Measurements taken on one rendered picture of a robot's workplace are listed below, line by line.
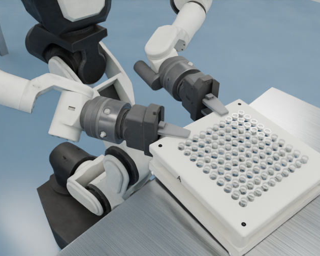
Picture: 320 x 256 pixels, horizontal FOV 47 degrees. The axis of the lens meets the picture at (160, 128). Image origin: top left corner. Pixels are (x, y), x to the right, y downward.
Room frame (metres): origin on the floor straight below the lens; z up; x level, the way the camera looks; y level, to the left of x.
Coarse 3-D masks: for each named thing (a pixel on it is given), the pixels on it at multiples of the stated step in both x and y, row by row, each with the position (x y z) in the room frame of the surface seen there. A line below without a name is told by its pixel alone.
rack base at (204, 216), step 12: (156, 168) 0.49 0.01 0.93; (168, 180) 0.46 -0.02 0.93; (180, 192) 0.43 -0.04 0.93; (312, 192) 0.44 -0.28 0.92; (192, 204) 0.41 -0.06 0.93; (300, 204) 0.41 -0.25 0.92; (204, 216) 0.38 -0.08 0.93; (276, 216) 0.38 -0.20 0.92; (288, 216) 0.39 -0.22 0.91; (216, 228) 0.36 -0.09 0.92; (264, 228) 0.36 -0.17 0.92; (276, 228) 0.37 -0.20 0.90; (228, 240) 0.34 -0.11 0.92; (252, 240) 0.34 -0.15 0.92; (240, 252) 0.32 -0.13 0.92
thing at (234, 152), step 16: (240, 128) 0.55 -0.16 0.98; (256, 128) 0.55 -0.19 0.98; (192, 144) 0.50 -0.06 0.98; (224, 144) 0.51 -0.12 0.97; (240, 144) 0.50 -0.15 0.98; (272, 144) 0.50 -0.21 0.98; (208, 160) 0.46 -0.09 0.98; (224, 160) 0.46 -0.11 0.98; (240, 160) 0.47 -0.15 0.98; (256, 160) 0.46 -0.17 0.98; (272, 160) 0.47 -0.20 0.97; (288, 160) 0.47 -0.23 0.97; (240, 176) 0.43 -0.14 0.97; (256, 176) 0.43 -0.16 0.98; (240, 192) 0.40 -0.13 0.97
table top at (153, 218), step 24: (264, 96) 0.77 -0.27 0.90; (288, 96) 0.77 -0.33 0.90; (288, 120) 0.67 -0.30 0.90; (312, 120) 0.67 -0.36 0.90; (312, 144) 0.59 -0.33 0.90; (144, 192) 0.46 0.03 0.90; (168, 192) 0.46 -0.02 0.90; (120, 216) 0.40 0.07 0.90; (144, 216) 0.40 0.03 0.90; (168, 216) 0.40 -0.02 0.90; (192, 216) 0.40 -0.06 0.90; (312, 216) 0.40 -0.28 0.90; (96, 240) 0.35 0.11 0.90; (120, 240) 0.35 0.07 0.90; (144, 240) 0.35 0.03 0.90; (168, 240) 0.35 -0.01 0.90; (192, 240) 0.35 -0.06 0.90; (216, 240) 0.35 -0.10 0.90; (264, 240) 0.35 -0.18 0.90; (288, 240) 0.35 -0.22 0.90; (312, 240) 0.35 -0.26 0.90
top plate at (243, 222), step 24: (216, 120) 0.58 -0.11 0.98; (264, 120) 0.58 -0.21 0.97; (168, 144) 0.51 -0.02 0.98; (168, 168) 0.46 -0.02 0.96; (192, 168) 0.45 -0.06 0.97; (312, 168) 0.45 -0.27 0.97; (192, 192) 0.41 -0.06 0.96; (216, 192) 0.40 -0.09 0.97; (264, 192) 0.40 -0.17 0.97; (288, 192) 0.40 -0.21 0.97; (216, 216) 0.36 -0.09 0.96; (240, 216) 0.35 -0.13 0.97; (264, 216) 0.35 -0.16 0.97; (240, 240) 0.32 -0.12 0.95
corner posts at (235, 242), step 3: (153, 156) 0.50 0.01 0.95; (153, 159) 0.50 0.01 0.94; (156, 159) 0.49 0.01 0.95; (153, 162) 0.50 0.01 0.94; (156, 162) 0.49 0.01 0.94; (159, 162) 0.49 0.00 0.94; (156, 165) 0.49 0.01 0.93; (159, 165) 0.49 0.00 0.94; (162, 165) 0.49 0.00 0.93; (231, 237) 0.34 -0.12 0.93; (234, 237) 0.33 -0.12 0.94; (231, 240) 0.33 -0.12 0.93; (234, 240) 0.33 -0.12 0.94; (237, 240) 0.33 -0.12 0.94; (246, 240) 0.33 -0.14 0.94; (234, 243) 0.33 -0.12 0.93; (237, 243) 0.32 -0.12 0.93; (240, 243) 0.32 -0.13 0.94; (243, 243) 0.32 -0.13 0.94; (246, 243) 0.33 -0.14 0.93; (237, 246) 0.32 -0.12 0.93; (240, 246) 0.32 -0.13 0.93; (243, 246) 0.32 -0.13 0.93
